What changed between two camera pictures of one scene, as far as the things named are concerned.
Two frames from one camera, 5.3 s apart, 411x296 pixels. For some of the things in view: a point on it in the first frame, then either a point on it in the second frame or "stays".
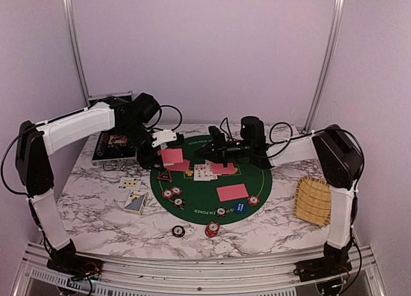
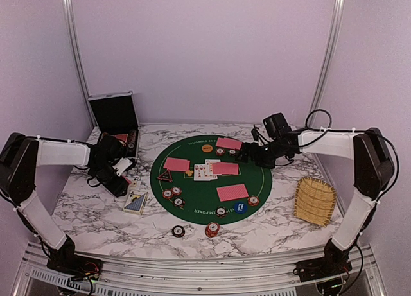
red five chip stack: x=212 y=229 stays
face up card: x=130 y=183 stays
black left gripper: x=147 y=159 → x=117 y=188
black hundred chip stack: x=178 y=231 stays
